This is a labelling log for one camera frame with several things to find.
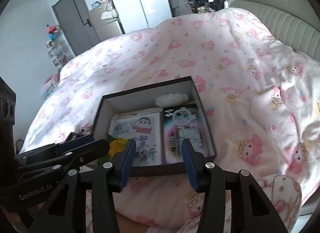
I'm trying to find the Shin-chan bead art pack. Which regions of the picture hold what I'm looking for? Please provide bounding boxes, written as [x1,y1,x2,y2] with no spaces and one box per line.
[108,112,162,167]

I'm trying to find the white fluffy plush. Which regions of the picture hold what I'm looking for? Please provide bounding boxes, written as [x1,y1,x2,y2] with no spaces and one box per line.
[155,93,189,108]

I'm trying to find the black Smart Devil box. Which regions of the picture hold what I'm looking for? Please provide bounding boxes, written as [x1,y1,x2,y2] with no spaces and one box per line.
[163,103,209,164]

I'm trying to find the clear cartoon phone case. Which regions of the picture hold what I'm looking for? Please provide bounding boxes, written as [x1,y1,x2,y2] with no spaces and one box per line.
[172,108,204,153]

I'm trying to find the corn snack bag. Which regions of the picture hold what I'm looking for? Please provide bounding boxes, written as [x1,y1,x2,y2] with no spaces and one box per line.
[97,134,128,165]

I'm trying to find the beige patterned socks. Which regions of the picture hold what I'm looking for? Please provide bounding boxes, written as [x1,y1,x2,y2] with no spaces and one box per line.
[78,123,93,136]

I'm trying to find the small black card box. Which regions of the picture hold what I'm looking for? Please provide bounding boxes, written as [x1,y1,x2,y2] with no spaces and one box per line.
[65,132,80,142]

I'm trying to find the black cardboard storage box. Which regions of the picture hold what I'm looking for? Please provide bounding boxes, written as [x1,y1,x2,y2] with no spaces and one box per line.
[91,76,217,177]

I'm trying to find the white storage shelf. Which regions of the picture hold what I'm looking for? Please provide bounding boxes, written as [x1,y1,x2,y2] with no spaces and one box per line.
[45,25,69,72]

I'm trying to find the pink cartoon print blanket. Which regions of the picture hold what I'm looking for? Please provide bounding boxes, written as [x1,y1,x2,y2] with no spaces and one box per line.
[19,7,320,231]

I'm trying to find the grey room door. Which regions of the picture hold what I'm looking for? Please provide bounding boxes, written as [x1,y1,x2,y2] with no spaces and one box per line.
[52,0,100,56]

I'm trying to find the grey green padded headboard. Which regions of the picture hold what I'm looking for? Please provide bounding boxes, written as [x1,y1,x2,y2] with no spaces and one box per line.
[226,0,319,61]

